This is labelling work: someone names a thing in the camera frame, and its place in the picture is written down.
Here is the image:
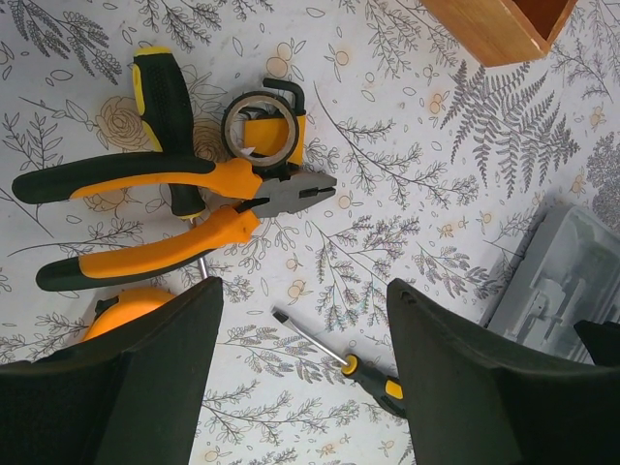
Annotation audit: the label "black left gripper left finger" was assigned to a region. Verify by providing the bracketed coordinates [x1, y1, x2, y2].
[1, 277, 224, 464]

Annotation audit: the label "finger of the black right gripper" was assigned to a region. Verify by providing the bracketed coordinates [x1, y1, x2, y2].
[573, 320, 620, 366]

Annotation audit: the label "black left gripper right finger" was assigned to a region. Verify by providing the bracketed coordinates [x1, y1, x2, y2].
[387, 279, 619, 464]

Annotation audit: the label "grey plastic tool case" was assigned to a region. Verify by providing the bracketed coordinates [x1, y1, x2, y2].
[485, 205, 619, 364]

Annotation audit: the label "small black yellow screwdriver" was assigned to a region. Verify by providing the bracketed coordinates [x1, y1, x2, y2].
[272, 308, 407, 419]

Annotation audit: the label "orange tape measure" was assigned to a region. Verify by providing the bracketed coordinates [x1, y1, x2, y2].
[82, 287, 175, 342]

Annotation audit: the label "orange black pliers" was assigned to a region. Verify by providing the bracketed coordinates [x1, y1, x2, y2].
[12, 153, 338, 293]

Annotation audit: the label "black hex key holder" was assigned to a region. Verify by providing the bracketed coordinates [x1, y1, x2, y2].
[240, 77, 306, 174]

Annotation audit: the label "large black yellow screwdriver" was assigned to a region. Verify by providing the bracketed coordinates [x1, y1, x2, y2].
[132, 46, 205, 222]

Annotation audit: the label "orange wooden compartment tray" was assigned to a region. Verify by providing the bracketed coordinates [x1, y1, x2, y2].
[422, 0, 576, 67]

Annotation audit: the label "black electrical tape roll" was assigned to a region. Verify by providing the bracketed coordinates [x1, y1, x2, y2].
[221, 91, 301, 171]

